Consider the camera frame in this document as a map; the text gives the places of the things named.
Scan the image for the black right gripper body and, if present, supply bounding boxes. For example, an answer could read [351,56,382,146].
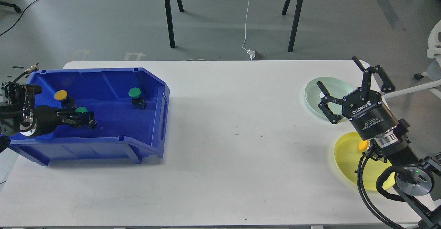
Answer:
[342,89,399,140]

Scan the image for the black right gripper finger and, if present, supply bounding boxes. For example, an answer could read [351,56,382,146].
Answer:
[316,81,348,125]
[352,56,396,100]

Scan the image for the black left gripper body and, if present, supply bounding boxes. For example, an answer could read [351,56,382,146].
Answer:
[20,105,62,137]

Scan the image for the green push button front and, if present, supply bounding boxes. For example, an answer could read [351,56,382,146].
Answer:
[74,107,98,130]

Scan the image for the green push button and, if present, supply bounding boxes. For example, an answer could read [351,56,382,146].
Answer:
[74,107,98,130]
[128,87,146,110]

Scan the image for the yellow push button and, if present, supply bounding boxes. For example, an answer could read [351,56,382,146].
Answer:
[53,90,78,110]
[358,140,371,152]

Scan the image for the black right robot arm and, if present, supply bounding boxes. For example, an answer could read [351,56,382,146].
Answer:
[316,56,441,229]

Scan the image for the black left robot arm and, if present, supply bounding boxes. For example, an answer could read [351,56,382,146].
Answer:
[0,65,97,151]

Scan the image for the light green plate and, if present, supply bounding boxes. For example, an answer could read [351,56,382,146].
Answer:
[304,76,355,121]

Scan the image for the yellow plate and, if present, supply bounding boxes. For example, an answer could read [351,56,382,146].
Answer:
[334,132,392,192]

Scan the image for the green push button back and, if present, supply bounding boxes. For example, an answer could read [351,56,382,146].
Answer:
[128,87,146,110]

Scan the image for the blue plastic bin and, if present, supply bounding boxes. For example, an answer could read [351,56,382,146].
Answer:
[7,68,170,166]

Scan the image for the white chair base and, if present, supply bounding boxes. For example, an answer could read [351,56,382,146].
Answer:
[388,19,441,99]

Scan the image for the black tripod legs right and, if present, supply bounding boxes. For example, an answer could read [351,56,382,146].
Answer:
[282,0,304,53]

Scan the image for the black tripod legs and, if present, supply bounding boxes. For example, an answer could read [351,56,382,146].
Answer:
[164,0,184,49]
[282,0,304,53]

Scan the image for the black tripod legs left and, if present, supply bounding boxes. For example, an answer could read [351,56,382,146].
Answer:
[164,0,184,49]

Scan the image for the white cable with plug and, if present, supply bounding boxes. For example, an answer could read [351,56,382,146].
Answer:
[242,0,258,61]

